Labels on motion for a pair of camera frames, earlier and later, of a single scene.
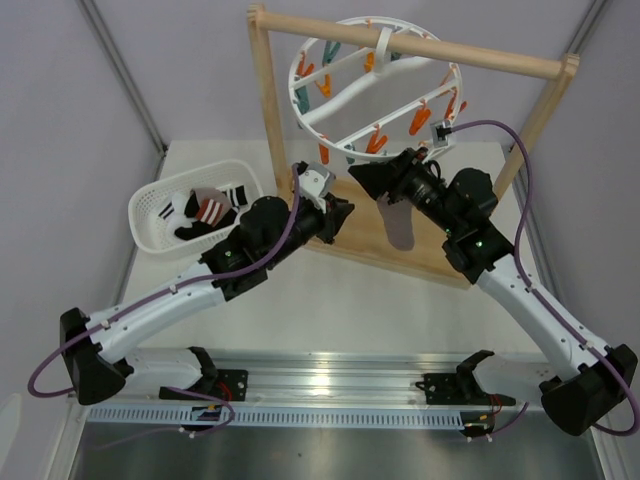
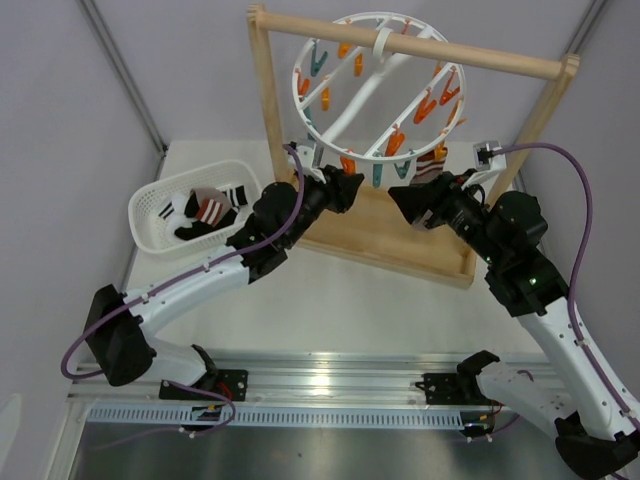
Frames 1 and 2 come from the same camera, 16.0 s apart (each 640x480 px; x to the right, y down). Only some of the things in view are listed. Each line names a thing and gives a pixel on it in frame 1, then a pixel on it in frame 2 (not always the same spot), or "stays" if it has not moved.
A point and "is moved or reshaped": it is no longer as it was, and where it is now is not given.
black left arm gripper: [336, 212] -> [339, 188]
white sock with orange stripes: [213, 204] stays
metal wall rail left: [96, 23] stays
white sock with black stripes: [174, 214] stays
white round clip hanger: [361, 100] stays
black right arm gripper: [394, 177] -> [437, 197]
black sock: [200, 229] stays
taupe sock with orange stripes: [398, 219] is moved or reshaped
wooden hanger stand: [423, 261] stays
